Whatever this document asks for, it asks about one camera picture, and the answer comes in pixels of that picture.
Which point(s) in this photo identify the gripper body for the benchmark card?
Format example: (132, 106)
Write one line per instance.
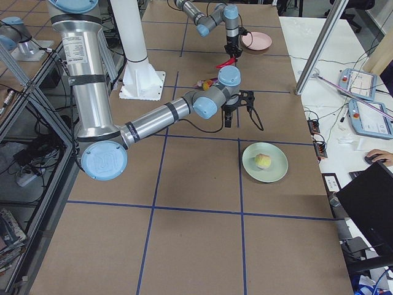
(231, 41)
(229, 109)

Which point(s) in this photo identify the red chili pepper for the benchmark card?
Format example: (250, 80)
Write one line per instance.
(226, 63)

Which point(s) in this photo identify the peach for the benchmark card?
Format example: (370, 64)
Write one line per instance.
(262, 161)

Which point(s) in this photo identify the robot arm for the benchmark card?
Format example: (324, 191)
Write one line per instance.
(102, 142)
(205, 23)

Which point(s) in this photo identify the pink plate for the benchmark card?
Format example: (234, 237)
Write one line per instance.
(256, 41)

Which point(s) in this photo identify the red yellow pomegranate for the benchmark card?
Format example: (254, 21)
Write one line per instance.
(207, 84)

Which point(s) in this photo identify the purple eggplant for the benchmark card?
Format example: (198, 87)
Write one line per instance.
(199, 83)

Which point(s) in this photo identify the green plate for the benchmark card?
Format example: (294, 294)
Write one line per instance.
(279, 165)

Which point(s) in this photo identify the upper teach pendant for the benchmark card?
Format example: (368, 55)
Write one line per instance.
(359, 83)

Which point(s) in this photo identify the teach pendant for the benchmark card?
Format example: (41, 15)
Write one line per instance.
(359, 83)
(369, 120)

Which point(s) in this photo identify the lower teach pendant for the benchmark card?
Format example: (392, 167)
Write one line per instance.
(369, 120)

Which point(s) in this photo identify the black monitor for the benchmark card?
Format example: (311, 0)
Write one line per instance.
(367, 199)

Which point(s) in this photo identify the person in black shirt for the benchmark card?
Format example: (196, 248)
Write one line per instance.
(380, 155)

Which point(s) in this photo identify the white power strip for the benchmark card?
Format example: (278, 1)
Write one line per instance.
(24, 178)

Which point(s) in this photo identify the stack of books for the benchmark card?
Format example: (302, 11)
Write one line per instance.
(12, 240)

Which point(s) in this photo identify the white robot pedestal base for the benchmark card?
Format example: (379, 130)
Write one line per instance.
(140, 80)

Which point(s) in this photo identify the aluminium frame post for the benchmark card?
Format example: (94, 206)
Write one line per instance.
(327, 29)

